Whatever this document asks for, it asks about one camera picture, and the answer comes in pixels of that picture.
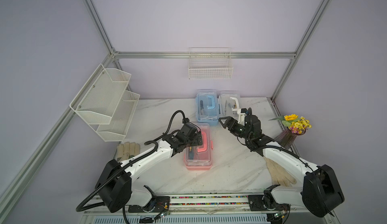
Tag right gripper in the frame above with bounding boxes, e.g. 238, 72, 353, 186
220, 117, 253, 141

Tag pink toolbox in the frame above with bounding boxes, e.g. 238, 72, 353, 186
184, 123, 213, 171

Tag white clear toolbox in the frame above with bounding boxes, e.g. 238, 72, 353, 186
218, 91, 241, 124

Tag blue toolbox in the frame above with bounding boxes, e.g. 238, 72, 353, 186
196, 90, 220, 126

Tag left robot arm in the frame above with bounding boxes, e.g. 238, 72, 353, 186
76, 116, 203, 213

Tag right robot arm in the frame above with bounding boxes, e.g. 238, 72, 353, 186
218, 108, 345, 218

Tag flower vase bouquet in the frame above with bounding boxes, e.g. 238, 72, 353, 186
270, 114, 312, 149

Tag left beige work glove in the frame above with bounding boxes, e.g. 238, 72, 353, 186
115, 142, 141, 162

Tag beige work glove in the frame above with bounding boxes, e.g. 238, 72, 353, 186
115, 142, 141, 162
264, 157, 297, 187

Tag right beige work glove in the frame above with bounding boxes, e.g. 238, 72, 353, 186
264, 157, 297, 187

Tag lower white mesh shelf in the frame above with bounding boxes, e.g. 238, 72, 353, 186
96, 91, 140, 142

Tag white mesh shelf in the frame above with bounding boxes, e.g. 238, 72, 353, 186
96, 91, 140, 142
70, 64, 131, 125

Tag upper white mesh shelf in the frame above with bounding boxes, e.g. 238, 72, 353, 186
70, 64, 131, 125

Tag white wire wall basket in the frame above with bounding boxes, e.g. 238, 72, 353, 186
188, 47, 233, 80

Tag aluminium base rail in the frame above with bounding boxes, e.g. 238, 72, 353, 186
83, 191, 333, 216

